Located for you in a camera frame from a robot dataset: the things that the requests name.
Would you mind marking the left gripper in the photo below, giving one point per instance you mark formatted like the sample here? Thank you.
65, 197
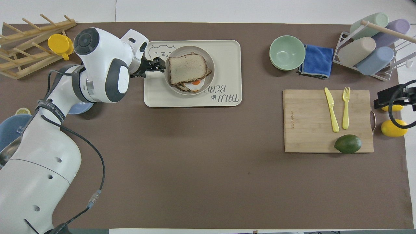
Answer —
144, 68

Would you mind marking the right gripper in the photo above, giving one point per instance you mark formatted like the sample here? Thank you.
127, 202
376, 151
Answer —
399, 95

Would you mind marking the grey white plate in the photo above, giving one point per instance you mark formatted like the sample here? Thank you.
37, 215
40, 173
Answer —
209, 57

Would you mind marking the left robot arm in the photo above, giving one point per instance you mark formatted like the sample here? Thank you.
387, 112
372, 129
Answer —
97, 55

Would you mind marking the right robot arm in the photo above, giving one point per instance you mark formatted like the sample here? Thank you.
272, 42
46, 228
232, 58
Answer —
413, 97

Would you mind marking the blue plate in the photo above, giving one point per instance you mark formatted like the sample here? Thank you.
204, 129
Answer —
78, 109

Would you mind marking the brown bread slice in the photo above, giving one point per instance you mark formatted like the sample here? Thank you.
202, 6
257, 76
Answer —
187, 68
182, 87

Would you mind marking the blue cup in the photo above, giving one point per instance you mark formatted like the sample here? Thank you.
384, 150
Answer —
375, 61

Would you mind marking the fried egg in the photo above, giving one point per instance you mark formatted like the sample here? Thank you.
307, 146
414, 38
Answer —
196, 85

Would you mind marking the yellow plastic fork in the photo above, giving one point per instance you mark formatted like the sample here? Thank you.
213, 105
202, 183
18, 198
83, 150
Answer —
345, 113

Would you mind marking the beige cup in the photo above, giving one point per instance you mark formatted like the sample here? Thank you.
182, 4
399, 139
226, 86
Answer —
356, 50

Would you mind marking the wooden rod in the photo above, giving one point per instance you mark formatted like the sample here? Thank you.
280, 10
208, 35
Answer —
386, 30

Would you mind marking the purple cup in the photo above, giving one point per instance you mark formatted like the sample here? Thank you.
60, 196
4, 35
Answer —
396, 27

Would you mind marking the yellow plastic knife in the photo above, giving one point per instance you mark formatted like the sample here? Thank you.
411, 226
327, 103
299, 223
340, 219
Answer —
331, 109

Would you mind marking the cream printed tray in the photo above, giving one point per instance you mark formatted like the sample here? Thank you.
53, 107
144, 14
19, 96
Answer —
227, 65

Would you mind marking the green avocado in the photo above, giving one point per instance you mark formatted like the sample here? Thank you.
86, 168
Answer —
347, 144

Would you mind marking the green cup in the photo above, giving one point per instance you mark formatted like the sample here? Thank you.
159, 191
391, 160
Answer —
373, 21

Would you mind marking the blue cloth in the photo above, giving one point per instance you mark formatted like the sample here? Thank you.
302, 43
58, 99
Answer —
317, 60

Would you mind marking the wooden cutting board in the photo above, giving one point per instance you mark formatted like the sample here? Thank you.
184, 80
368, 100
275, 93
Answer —
308, 123

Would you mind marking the yellow plastic cup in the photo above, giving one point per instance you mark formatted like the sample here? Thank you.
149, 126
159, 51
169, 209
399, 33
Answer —
59, 44

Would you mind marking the green bowl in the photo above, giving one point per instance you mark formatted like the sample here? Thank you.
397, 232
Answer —
287, 52

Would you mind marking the wooden dish rack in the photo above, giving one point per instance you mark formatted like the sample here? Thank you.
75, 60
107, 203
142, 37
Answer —
29, 42

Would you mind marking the lemon slice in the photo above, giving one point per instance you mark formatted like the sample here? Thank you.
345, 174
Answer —
22, 111

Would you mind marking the blue bowl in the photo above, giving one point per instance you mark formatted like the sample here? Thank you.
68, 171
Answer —
11, 128

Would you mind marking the steel bowl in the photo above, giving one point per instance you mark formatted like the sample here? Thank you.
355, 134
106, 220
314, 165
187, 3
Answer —
6, 156

